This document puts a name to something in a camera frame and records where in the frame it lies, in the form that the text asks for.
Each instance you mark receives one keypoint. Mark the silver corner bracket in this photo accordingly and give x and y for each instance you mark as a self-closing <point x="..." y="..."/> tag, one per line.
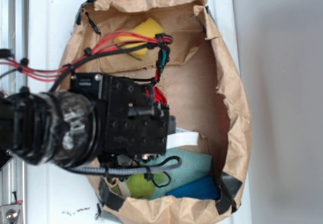
<point x="11" y="214"/>

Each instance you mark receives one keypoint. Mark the yellow sponge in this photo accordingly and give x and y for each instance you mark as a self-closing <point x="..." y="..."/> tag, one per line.
<point x="148" y="28"/>

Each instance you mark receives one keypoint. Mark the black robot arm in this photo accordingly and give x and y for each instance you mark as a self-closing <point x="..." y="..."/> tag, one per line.
<point x="103" y="125"/>

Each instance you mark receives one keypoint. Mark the light blue cloth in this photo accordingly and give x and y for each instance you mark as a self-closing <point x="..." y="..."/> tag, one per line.
<point x="194" y="167"/>

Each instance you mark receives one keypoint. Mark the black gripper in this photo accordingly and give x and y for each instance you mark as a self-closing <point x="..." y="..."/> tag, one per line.
<point x="120" y="165"/>

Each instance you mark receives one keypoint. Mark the green fuzzy plush toy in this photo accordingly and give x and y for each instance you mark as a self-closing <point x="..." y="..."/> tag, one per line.
<point x="137" y="186"/>

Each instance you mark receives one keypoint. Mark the blue block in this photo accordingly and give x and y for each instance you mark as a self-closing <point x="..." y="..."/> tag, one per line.
<point x="202" y="189"/>

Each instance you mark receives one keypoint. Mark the aluminium frame rail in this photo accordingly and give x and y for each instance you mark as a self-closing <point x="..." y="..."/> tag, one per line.
<point x="14" y="36"/>

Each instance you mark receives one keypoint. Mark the brown paper bag tray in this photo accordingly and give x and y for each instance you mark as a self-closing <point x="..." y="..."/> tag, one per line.
<point x="190" y="24"/>

